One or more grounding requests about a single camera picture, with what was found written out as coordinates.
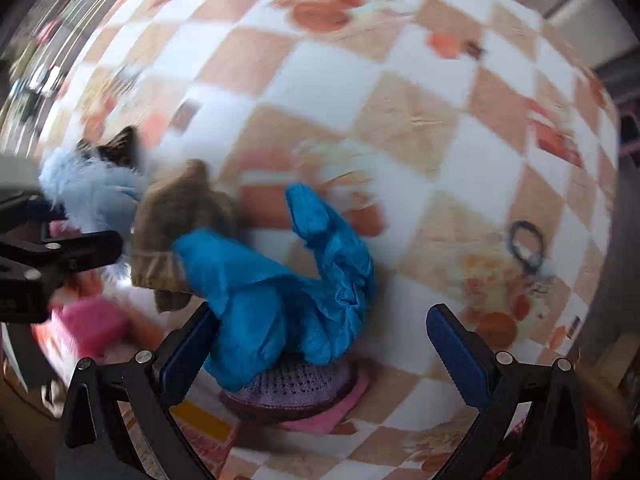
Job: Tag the brown sock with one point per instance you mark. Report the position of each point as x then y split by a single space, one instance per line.
173 206

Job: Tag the light blue fluffy item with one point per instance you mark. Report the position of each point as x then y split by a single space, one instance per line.
96 194

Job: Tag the checkered printed tablecloth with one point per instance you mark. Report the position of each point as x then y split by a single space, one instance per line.
470 147

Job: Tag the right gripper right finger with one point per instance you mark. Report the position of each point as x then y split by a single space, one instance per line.
531 423

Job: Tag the blue cloth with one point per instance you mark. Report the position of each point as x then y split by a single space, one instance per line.
265 309

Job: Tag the pink sponge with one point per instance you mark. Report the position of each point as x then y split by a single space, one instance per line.
327 421

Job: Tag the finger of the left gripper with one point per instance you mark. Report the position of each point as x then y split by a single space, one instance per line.
32 272

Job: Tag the purple black knitted hat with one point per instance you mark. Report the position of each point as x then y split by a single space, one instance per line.
292 390

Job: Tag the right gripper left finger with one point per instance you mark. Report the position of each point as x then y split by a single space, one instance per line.
94 441

